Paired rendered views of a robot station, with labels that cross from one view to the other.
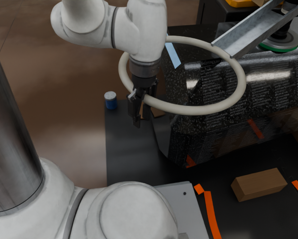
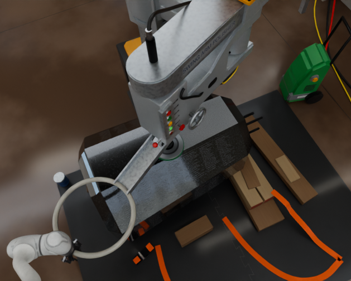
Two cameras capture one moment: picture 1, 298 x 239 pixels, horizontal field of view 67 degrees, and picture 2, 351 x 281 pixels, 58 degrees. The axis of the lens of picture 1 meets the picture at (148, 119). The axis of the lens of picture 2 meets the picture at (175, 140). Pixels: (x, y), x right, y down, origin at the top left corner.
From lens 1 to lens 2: 1.43 m
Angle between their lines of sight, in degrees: 14
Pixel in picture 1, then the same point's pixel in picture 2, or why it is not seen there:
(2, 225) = not seen: outside the picture
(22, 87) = not seen: outside the picture
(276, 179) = (205, 226)
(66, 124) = (27, 213)
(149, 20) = (57, 250)
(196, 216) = not seen: outside the picture
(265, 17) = (149, 148)
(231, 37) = (128, 169)
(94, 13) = (29, 256)
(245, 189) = (182, 240)
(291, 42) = (176, 151)
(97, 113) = (52, 193)
